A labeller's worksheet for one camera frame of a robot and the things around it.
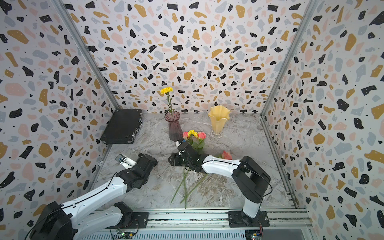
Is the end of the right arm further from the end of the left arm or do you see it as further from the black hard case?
the black hard case

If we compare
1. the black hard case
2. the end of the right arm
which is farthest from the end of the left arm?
the black hard case

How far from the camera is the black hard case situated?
102 centimetres
